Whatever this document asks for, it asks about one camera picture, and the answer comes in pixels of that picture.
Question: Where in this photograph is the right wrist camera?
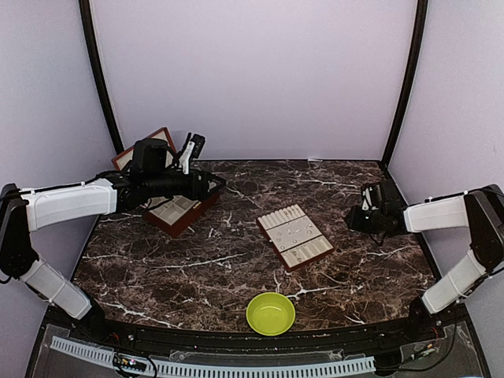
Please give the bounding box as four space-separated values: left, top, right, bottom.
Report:
361 183 380 211

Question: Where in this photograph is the black frame post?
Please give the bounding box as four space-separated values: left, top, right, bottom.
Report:
78 0 124 154
380 0 428 172

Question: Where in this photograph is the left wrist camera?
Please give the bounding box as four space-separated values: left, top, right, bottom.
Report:
172 133 206 175

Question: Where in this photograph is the white slotted cable duct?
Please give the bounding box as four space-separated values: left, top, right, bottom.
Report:
50 336 376 377

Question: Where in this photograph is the green bowl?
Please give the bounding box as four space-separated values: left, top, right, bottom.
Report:
246 292 296 336

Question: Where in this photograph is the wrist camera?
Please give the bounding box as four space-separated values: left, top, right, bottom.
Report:
361 183 380 211
172 133 206 175

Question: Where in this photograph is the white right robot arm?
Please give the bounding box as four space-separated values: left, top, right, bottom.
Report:
344 180 503 342

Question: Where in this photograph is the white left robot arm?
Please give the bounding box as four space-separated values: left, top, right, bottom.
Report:
1 134 226 343

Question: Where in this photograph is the brown ring earring tray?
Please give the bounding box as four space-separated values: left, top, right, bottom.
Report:
256 204 335 272

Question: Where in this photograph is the black right frame post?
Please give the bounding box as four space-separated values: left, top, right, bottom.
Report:
380 0 428 172

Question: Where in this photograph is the black left frame post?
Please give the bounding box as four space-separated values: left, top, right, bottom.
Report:
78 0 124 154

